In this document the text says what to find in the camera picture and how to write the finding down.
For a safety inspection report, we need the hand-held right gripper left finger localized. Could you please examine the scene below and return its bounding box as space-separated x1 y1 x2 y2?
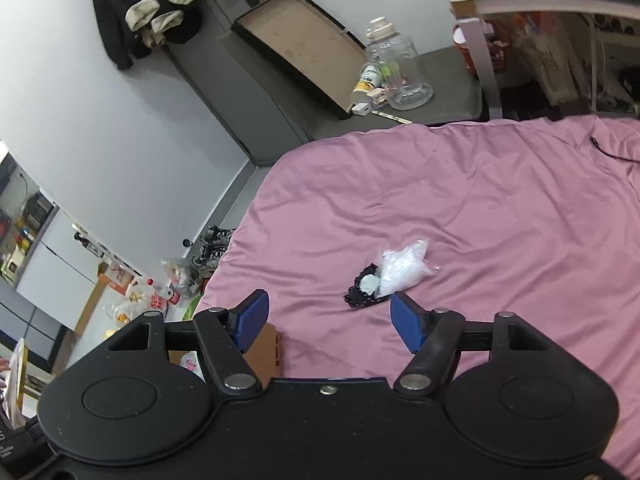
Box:
106 288 271 394

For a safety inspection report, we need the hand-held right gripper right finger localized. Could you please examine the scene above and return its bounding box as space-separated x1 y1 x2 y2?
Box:
390 291 552 393

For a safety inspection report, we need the brown cardboard box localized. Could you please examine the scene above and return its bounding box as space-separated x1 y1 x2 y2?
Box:
169 322 284 382

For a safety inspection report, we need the clear plastic bag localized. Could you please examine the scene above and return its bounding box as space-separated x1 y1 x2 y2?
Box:
374 239 439 299

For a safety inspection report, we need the black lace pad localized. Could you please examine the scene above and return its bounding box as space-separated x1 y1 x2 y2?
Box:
343 259 392 311

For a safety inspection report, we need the black tangled gadget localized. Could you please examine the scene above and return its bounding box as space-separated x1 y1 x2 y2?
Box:
192 226 237 277

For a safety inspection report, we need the clear bag of clutter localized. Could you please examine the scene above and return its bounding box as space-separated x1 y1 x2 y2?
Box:
160 257 204 302

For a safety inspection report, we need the white plastic shopping bag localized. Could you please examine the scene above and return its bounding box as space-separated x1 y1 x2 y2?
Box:
102 274 169 332

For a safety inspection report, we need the purple bed sheet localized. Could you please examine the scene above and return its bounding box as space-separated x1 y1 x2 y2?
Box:
192 114 640 480

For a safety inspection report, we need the orange and white box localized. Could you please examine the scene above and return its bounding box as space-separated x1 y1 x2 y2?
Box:
74 262 134 337

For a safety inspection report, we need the white kitchen cabinet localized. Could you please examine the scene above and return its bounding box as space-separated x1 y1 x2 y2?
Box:
0 204 109 376

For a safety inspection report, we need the grey bedside table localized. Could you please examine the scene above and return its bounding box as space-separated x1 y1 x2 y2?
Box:
219 30 484 168

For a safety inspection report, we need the yellow snack canister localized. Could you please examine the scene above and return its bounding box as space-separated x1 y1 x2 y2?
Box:
351 62 384 107

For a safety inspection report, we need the large clear water jug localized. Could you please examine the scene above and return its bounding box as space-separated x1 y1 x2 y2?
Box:
364 16 435 111

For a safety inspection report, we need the beige tote bag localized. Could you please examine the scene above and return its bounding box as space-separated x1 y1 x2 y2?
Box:
519 9 592 107

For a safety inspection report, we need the black and beige jacket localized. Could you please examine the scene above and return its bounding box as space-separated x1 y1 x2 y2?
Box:
89 0 204 72

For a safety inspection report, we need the cluttered desk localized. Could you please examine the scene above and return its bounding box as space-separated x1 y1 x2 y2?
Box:
446 0 640 122

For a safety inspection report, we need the black cable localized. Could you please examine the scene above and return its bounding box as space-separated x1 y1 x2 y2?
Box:
589 134 640 164

